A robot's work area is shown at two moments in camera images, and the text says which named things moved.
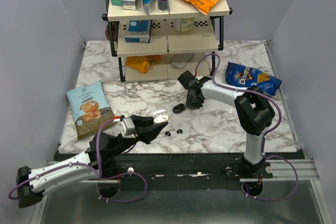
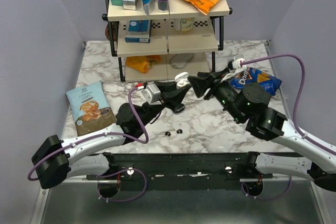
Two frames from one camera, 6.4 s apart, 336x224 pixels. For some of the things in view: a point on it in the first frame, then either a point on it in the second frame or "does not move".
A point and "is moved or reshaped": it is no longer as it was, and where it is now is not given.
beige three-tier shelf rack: x=160 y=45 does not move
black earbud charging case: x=178 y=108 does not move
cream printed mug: x=186 y=24 does not move
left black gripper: x=146 y=131 to x=169 y=99
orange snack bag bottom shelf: x=142 y=63 does not move
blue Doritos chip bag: x=239 y=75 does not move
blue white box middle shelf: x=138 y=31 does not move
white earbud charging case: x=160 y=116 is moved or reshaped
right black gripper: x=190 y=104 to x=200 y=84
